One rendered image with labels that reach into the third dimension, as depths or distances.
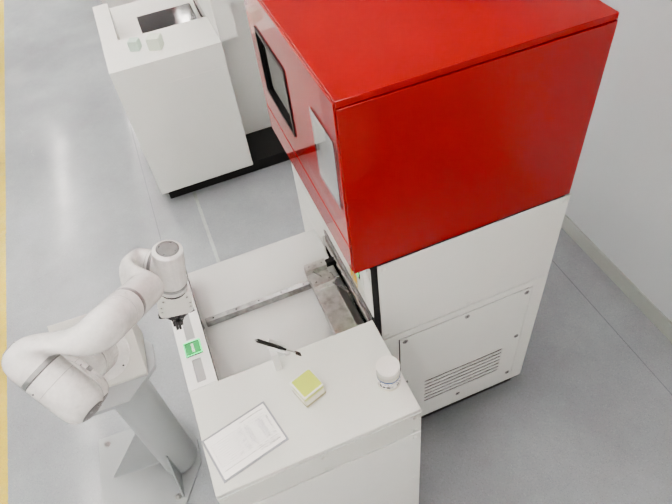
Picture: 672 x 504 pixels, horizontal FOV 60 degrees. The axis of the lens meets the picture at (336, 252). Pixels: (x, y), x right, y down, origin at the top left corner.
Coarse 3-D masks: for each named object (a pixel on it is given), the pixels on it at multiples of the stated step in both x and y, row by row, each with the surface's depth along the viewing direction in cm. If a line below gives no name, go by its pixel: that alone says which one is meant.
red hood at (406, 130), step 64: (256, 0) 165; (320, 0) 158; (384, 0) 154; (448, 0) 151; (512, 0) 147; (576, 0) 144; (320, 64) 136; (384, 64) 134; (448, 64) 131; (512, 64) 137; (576, 64) 145; (320, 128) 143; (384, 128) 136; (448, 128) 143; (512, 128) 152; (576, 128) 162; (320, 192) 174; (384, 192) 151; (448, 192) 160; (512, 192) 171; (384, 256) 169
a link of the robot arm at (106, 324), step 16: (112, 304) 127; (128, 304) 130; (80, 320) 125; (96, 320) 123; (112, 320) 124; (128, 320) 128; (32, 336) 124; (48, 336) 123; (64, 336) 122; (80, 336) 122; (96, 336) 122; (112, 336) 124; (16, 352) 120; (32, 352) 120; (48, 352) 121; (64, 352) 121; (80, 352) 122; (96, 352) 124; (16, 368) 120; (32, 368) 121; (16, 384) 122
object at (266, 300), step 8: (288, 288) 217; (296, 288) 216; (304, 288) 218; (264, 296) 215; (272, 296) 215; (280, 296) 216; (288, 296) 217; (248, 304) 213; (256, 304) 214; (264, 304) 215; (224, 312) 212; (232, 312) 212; (240, 312) 213; (208, 320) 210; (216, 320) 211; (224, 320) 213
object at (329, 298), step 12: (312, 276) 215; (312, 288) 214; (324, 288) 211; (336, 288) 211; (324, 300) 208; (336, 300) 207; (324, 312) 205; (336, 312) 204; (348, 312) 203; (336, 324) 200; (348, 324) 200
